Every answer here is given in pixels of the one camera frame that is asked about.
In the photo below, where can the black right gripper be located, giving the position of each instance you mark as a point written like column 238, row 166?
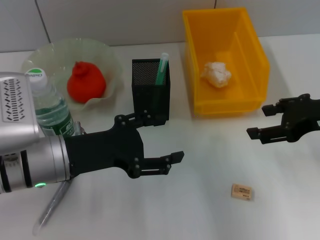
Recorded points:
column 305, row 117

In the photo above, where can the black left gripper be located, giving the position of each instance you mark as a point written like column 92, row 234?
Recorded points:
column 105, row 150

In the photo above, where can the mint green pen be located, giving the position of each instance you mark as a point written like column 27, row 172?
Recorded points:
column 161, row 70

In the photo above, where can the white paper ball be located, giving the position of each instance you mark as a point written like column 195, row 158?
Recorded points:
column 216, row 73

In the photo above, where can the beige eraser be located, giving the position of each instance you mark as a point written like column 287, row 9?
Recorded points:
column 241, row 192

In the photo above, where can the red-orange toy orange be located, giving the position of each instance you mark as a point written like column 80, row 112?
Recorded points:
column 85, row 85

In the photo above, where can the clear water bottle green label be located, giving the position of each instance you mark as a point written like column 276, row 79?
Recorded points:
column 50, row 107

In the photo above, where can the black mesh pen holder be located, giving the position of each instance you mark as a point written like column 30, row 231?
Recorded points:
column 142, row 100

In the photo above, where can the silver glitter pen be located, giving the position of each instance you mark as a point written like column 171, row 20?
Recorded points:
column 50, row 210

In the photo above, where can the translucent wavy fruit plate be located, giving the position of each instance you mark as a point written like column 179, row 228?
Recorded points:
column 62, row 52

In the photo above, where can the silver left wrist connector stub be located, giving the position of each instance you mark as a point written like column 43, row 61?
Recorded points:
column 78, row 127

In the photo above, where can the yellow plastic bin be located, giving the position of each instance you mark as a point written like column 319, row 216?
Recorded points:
column 220, row 32

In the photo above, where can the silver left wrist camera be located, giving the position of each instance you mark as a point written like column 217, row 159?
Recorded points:
column 15, row 105

